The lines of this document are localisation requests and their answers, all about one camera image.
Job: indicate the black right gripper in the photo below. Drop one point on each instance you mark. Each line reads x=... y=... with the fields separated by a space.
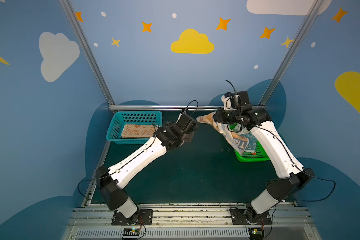
x=223 y=116

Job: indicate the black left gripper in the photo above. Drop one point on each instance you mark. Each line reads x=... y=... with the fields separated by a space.
x=190 y=132

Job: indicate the teal plastic basket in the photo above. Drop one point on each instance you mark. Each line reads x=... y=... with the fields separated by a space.
x=132 y=118

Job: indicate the orange bunny pattern towel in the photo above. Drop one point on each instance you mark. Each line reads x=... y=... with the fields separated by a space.
x=138 y=131

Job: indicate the green plastic basket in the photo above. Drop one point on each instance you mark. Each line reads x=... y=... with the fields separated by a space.
x=258 y=156

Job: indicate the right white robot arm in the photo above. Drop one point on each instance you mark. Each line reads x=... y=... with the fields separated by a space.
x=292 y=176

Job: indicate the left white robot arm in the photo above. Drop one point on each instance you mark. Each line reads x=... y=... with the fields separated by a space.
x=111 y=181

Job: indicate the teal pattern towel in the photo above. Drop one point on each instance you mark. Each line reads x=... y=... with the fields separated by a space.
x=252 y=142

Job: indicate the left small circuit board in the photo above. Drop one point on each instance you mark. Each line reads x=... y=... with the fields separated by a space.
x=130 y=234

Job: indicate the small circuit board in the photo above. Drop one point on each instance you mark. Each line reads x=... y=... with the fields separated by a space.
x=130 y=234
x=256 y=234

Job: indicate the right small circuit board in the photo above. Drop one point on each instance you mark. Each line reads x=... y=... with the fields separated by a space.
x=256 y=234

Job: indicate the right aluminium frame post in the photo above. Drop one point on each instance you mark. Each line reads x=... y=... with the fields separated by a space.
x=299 y=37

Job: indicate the aluminium frame post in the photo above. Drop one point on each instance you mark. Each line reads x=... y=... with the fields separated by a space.
x=299 y=37
x=79 y=33

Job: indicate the horizontal aluminium frame rail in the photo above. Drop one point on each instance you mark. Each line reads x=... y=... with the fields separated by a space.
x=200 y=108

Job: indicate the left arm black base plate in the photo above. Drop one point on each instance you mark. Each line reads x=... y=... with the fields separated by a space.
x=141 y=217

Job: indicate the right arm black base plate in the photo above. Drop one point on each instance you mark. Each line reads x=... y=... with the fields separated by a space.
x=249 y=217

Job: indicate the left aluminium frame post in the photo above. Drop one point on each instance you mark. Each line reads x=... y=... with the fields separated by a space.
x=79 y=33

